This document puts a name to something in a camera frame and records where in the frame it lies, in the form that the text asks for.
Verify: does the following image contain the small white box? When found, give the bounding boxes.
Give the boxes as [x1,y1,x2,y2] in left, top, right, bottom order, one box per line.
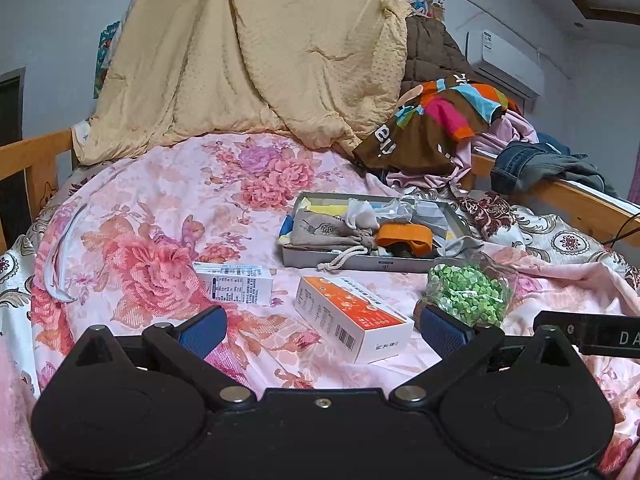
[192,262,275,307]

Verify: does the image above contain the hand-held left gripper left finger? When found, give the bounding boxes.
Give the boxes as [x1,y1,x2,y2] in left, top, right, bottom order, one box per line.
[65,305,256,409]

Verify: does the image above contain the wooden bed rail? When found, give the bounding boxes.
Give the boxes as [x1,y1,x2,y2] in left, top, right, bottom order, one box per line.
[0,129,76,251]
[470,152,640,248]

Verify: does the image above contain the colourful brown garment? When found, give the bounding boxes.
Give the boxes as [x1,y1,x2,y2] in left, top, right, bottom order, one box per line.
[352,74,523,176]

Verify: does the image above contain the pink floral bed sheet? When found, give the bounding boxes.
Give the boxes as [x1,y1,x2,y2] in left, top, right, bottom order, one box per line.
[30,132,640,480]

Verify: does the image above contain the blue jeans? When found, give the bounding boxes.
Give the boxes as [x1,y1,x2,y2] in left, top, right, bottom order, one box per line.
[490,141,571,196]

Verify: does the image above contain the grey drawstring pouch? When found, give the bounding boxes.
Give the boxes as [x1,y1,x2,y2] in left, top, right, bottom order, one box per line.
[290,210,381,271]

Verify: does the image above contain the metal tray with cartoon print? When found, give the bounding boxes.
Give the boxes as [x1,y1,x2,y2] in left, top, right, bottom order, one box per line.
[277,191,476,273]

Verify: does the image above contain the orange fabric band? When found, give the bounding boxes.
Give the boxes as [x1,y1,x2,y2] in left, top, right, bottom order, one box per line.
[375,222,435,256]

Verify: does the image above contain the black cable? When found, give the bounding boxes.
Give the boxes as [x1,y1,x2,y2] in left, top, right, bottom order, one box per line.
[602,210,640,248]

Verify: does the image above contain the brown padded jacket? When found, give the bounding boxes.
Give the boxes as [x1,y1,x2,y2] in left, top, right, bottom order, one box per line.
[400,16,476,101]

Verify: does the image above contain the white and orange box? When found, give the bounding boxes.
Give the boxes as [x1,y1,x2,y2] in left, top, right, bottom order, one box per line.
[294,275,415,365]

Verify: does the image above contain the white air conditioner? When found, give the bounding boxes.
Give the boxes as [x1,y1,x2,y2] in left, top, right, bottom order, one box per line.
[465,30,546,106]

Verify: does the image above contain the teal wall poster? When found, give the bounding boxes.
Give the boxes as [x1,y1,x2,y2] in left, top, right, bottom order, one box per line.
[94,21,122,100]

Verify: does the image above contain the bag of green candy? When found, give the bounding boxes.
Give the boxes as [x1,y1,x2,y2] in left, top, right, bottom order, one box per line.
[415,257,516,331]

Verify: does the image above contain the yellow quilt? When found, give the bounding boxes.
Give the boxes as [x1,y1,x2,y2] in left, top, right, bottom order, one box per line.
[72,0,411,166]

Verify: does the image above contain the pink fleece blanket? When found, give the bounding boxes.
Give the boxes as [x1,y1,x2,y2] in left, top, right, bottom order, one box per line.
[0,340,41,480]

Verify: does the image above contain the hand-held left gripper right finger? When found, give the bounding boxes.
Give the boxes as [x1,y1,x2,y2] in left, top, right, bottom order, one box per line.
[390,305,578,409]

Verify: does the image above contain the light grey cloth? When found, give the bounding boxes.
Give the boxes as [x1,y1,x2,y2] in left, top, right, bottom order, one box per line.
[435,237,483,261]

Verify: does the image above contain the cream patterned blanket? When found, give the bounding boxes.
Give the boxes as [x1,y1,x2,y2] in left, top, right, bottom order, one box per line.
[450,187,640,291]

